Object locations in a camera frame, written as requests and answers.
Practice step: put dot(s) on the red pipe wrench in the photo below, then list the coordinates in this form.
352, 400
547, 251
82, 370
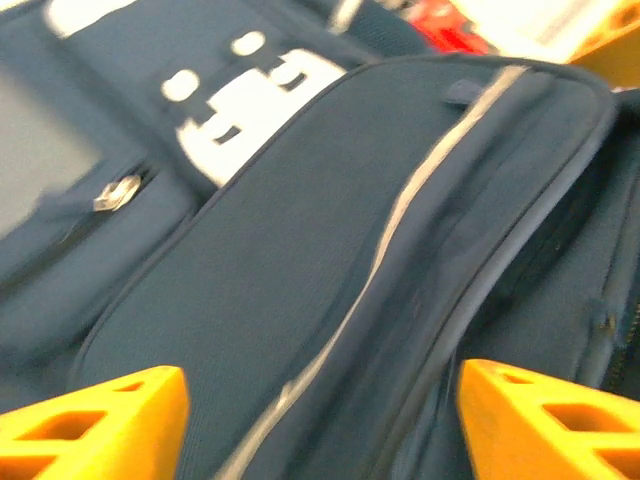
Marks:
445, 30

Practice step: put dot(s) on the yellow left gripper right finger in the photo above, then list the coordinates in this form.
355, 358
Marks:
525, 440

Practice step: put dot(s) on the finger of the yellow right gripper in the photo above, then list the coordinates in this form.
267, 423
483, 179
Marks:
620, 55

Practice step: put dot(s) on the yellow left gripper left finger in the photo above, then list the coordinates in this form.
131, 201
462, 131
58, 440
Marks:
100, 435

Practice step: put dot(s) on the navy blue student backpack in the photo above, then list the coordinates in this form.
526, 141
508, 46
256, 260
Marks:
300, 225

